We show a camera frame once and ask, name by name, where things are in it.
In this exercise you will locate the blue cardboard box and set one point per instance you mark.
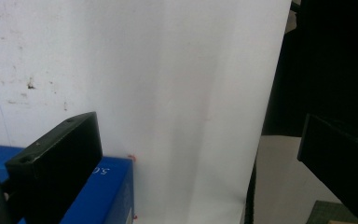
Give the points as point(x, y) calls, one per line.
point(112, 193)

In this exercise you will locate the white paper sheet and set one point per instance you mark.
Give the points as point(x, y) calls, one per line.
point(167, 93)

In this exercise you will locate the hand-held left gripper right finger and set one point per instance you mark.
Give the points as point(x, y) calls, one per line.
point(345, 165)

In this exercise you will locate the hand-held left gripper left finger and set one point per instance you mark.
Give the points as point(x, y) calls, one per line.
point(56, 168)

